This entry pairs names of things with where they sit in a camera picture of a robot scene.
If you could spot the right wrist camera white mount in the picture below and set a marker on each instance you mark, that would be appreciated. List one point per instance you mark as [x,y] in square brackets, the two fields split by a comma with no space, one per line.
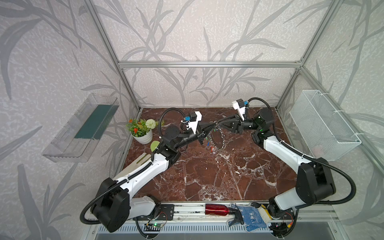
[240,106]

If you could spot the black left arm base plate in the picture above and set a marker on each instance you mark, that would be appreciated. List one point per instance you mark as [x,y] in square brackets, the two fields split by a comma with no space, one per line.
[163,212]

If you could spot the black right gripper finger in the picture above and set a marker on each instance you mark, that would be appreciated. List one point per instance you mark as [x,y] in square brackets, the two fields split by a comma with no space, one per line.
[229,121]
[230,127]

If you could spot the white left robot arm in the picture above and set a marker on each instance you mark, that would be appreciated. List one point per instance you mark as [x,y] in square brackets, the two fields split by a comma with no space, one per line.
[115,201]

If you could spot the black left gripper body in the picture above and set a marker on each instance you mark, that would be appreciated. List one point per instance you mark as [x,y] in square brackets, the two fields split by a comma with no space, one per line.
[198,133]

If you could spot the potted artificial flower plant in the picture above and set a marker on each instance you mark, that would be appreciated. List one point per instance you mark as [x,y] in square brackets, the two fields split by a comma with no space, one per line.
[142,130]

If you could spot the aluminium frame crossbar back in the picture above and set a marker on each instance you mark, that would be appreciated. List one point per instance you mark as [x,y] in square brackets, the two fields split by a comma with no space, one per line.
[208,64]

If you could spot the aluminium frame post right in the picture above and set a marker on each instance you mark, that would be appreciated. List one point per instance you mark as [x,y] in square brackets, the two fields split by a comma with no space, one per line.
[324,24]

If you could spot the white wire mesh basket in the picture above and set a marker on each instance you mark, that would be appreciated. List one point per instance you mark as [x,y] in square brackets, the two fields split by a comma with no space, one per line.
[325,131]

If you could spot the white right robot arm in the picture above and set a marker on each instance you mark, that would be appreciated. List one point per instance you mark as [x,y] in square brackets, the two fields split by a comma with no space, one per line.
[314,182]

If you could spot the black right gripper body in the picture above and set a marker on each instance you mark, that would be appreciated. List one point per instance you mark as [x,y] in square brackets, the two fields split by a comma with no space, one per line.
[237,122]

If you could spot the clear plastic wall shelf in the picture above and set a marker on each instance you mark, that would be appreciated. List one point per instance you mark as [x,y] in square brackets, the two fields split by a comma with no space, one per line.
[80,136]

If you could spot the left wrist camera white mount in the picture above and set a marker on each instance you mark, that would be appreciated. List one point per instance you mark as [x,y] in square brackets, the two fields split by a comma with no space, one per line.
[192,120]

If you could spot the green garden trowel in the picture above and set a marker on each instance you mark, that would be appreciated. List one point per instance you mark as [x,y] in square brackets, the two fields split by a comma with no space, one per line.
[154,145]

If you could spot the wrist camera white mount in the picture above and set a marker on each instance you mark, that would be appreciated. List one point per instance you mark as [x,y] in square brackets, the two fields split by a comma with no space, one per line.
[192,120]
[240,106]

